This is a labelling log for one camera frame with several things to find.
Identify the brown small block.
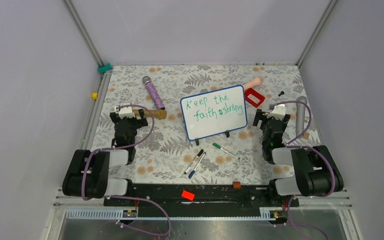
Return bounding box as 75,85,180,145
232,181,242,190

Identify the red rectangular frame block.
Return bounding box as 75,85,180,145
244,88,266,108

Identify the floral patterned table mat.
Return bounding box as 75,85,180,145
90,65,321,185

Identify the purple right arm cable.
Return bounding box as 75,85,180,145
268,100,337,240

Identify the red flat card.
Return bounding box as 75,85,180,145
181,190,195,201

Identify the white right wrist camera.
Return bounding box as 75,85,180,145
267,104,286,121

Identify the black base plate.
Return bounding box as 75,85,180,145
103,180,289,218

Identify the teal corner clamp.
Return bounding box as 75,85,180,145
97,63,113,74

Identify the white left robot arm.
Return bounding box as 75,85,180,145
62,105,152,206

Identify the purple glitter microphone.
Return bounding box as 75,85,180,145
142,76,166,110

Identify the black whiteboard marker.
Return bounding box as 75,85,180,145
183,149,204,174

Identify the pink microphone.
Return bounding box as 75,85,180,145
242,76,264,91

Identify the green whiteboard marker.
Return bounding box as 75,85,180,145
212,143,240,160

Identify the blue whiteboard marker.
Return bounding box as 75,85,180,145
188,152,207,179

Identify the silver microphone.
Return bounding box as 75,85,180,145
295,96,308,138

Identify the blue framed whiteboard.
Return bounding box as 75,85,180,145
179,85,248,141

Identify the yellow small cube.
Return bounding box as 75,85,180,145
91,92,98,100

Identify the wooden small cube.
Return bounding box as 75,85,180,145
302,132,311,140

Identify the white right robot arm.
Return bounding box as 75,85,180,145
252,109,344,206

